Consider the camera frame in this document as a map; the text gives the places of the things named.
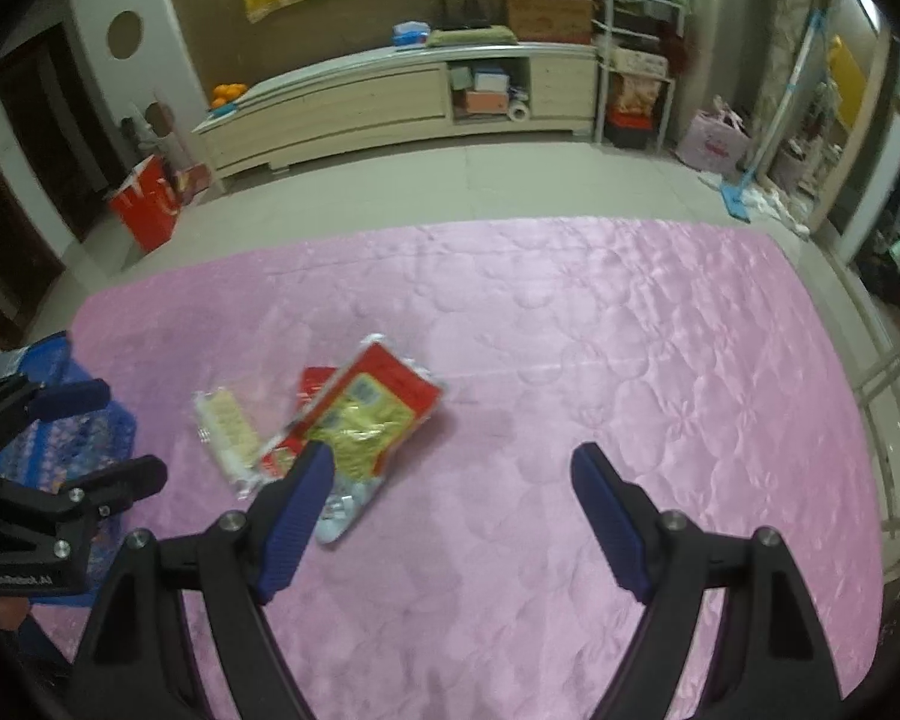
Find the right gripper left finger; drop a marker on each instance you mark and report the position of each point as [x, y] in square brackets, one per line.
[136, 658]

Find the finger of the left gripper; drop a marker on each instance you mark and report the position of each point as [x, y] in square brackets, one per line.
[30, 513]
[23, 401]

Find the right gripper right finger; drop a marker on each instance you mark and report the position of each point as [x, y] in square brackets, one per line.
[771, 658]

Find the small red snack pouch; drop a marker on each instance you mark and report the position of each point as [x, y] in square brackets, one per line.
[311, 383]

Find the red yellow snack pouch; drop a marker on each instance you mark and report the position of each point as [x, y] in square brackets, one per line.
[374, 403]

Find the person left hand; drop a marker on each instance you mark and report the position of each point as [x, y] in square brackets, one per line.
[14, 611]

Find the blue plastic basket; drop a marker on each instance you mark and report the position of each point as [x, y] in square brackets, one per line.
[48, 455]

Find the clear white cracker packet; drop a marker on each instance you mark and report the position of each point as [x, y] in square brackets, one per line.
[230, 439]

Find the red paper bag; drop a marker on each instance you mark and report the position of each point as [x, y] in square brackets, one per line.
[146, 204]

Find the pink quilted table cover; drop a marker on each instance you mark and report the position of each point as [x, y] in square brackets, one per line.
[473, 587]

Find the bowl of oranges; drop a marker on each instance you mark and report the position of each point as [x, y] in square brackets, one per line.
[224, 98]

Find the cream tv cabinet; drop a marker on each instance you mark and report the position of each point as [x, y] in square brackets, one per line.
[390, 96]

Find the pink gift bag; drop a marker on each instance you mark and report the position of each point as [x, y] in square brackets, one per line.
[714, 142]

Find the blue tissue pack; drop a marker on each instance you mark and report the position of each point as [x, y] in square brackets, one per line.
[410, 34]

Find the standing arched mirror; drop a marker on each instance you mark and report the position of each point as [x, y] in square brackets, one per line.
[861, 53]

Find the green folded towel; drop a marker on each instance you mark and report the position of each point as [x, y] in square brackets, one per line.
[492, 35]

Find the brown cardboard box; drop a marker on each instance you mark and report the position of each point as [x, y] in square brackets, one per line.
[550, 21]

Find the white metal shelf rack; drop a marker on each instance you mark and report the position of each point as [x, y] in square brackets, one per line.
[640, 54]

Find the blue handled mop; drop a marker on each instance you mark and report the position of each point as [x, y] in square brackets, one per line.
[733, 195]

